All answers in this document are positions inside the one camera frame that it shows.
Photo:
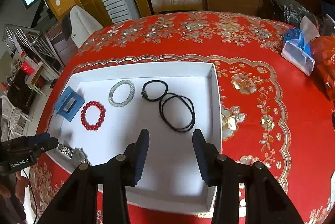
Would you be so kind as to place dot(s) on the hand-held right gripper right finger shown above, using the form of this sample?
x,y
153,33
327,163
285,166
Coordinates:
x,y
202,158

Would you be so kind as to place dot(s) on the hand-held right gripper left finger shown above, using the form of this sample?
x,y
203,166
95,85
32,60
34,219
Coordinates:
x,y
141,156

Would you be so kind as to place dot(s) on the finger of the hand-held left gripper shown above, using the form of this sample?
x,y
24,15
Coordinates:
x,y
49,145
42,138

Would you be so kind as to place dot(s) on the silver metal wristwatch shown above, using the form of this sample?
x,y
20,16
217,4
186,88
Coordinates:
x,y
68,152

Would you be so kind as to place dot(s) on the white cardboard tray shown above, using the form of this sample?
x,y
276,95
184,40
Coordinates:
x,y
170,161

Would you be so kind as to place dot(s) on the blue square box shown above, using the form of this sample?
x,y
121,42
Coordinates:
x,y
61,106

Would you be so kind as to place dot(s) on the person's left hand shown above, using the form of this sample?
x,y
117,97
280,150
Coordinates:
x,y
22,179

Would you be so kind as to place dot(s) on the red floral tablecloth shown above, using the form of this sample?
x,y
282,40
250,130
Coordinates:
x,y
261,135

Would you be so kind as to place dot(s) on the red bag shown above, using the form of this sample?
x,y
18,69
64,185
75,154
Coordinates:
x,y
27,68

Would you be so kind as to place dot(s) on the metal stair railing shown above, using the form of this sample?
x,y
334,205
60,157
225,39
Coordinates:
x,y
31,40

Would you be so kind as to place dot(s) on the dark wooden chair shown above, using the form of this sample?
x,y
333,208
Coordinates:
x,y
57,40

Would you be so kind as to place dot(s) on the grey coat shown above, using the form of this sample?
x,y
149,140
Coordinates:
x,y
86,22

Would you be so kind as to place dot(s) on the blue and white package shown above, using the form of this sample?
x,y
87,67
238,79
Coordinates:
x,y
297,51

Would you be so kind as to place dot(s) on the orange plastic bag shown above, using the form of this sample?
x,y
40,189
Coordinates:
x,y
325,61

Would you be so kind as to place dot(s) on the black plastic bag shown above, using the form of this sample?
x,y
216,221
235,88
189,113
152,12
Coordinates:
x,y
290,10

